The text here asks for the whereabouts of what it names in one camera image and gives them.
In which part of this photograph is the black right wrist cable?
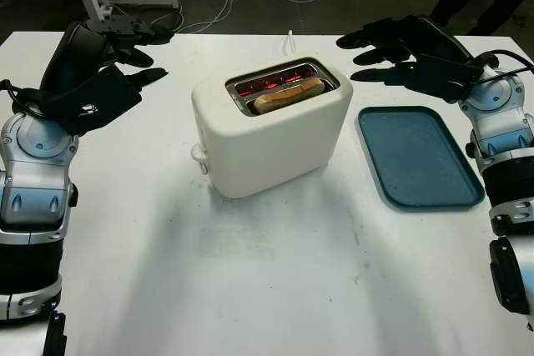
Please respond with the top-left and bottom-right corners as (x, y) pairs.
(471, 49), (534, 83)

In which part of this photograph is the blue rectangular tray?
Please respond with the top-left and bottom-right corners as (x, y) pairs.
(355, 105), (486, 211)

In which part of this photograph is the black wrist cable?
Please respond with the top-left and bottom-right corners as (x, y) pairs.
(0, 78), (43, 118)
(471, 49), (534, 83)

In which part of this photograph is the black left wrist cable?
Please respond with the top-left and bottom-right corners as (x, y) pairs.
(0, 78), (43, 118)

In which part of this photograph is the browned toast slice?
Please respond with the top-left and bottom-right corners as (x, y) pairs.
(253, 77), (325, 114)

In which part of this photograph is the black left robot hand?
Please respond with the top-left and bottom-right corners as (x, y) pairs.
(39, 14), (174, 101)

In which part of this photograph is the cream white toaster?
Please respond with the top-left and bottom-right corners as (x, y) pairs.
(190, 55), (355, 199)

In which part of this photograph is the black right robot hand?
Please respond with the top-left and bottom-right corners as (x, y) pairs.
(335, 13), (476, 82)

